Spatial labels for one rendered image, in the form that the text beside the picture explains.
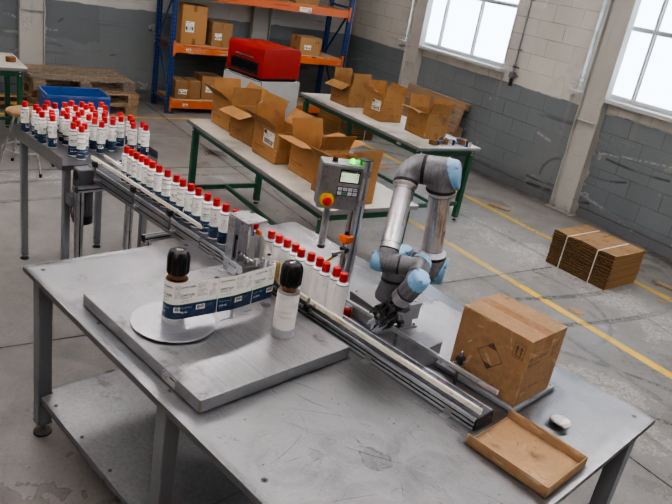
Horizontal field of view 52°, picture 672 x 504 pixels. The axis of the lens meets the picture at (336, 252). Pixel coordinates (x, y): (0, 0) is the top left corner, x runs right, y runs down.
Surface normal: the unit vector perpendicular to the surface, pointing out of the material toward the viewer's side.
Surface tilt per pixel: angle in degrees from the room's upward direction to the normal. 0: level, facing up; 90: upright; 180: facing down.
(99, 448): 0
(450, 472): 0
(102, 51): 90
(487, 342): 90
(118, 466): 1
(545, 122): 90
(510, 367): 90
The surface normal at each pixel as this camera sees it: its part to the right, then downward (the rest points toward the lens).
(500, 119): -0.83, 0.08
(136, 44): 0.54, 0.40
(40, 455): 0.17, -0.91
